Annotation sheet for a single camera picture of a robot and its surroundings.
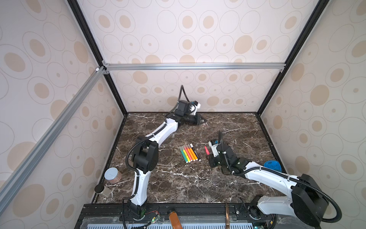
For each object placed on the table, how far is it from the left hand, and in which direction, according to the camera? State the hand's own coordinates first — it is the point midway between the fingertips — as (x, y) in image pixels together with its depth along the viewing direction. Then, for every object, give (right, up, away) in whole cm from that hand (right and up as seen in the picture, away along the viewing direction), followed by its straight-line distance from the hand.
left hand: (208, 118), depth 85 cm
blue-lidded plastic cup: (+37, -27, -4) cm, 46 cm away
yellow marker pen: (-14, -24, +9) cm, 29 cm away
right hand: (+2, -23, 0) cm, 23 cm away
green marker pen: (-16, -22, +12) cm, 30 cm away
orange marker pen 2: (-9, -23, +11) cm, 27 cm away
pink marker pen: (-12, -23, +10) cm, 28 cm away
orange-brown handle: (-19, -51, -15) cm, 57 cm away
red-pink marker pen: (-1, -20, -2) cm, 20 cm away
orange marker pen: (-11, -23, +10) cm, 27 cm away
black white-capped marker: (-7, -24, +9) cm, 26 cm away
